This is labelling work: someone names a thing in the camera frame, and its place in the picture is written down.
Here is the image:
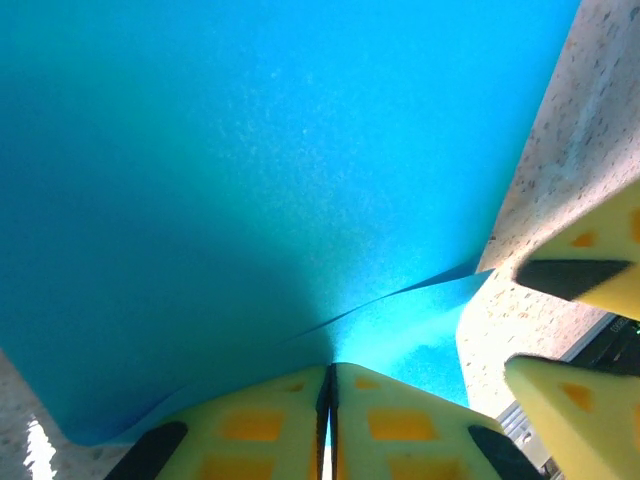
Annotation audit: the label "teal cloth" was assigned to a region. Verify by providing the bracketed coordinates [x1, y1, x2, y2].
[0, 0, 584, 446]

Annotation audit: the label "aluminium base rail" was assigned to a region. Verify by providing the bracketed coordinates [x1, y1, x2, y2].
[492, 309, 640, 480]

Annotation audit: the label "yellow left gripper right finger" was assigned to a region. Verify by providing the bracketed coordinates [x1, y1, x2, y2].
[329, 362, 546, 480]

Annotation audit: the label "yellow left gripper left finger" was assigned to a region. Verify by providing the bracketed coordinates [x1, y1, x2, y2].
[102, 363, 331, 480]

